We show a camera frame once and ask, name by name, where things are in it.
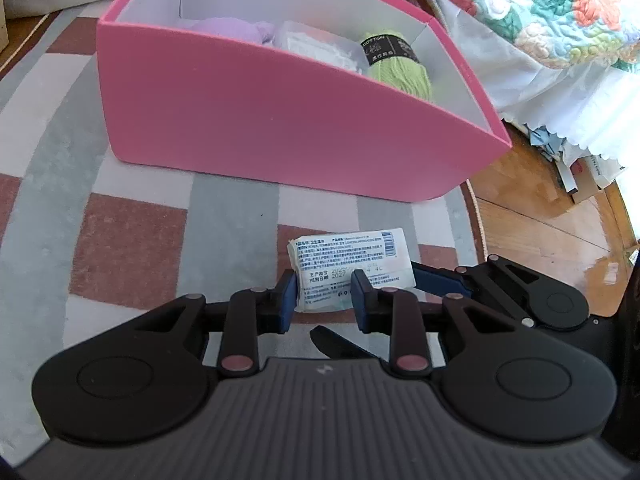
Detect small white tissue pack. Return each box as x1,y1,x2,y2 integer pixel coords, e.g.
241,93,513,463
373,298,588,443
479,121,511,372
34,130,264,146
288,228,416,313

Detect green yarn ball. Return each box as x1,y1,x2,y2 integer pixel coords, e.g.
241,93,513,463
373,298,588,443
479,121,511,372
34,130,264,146
360,30,433,102

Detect purple plush toy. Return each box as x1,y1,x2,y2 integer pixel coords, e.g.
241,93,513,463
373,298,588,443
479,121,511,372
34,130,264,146
180,18,276,44

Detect papers under bed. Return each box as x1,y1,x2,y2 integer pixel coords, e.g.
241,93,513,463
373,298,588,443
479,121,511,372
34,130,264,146
521,126,625,204

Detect white bed skirt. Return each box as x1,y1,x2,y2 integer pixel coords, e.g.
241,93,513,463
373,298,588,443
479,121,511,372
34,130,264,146
4,0,639,164

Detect checkered grey rug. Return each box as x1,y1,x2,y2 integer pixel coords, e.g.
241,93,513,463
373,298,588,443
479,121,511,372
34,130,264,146
1,0,480,464

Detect pink cardboard box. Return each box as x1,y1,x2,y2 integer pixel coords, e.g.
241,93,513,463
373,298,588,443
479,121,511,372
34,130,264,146
96,0,511,203

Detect floral quilt bedspread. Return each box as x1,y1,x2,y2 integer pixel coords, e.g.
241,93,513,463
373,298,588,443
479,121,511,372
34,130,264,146
449,0,639,73

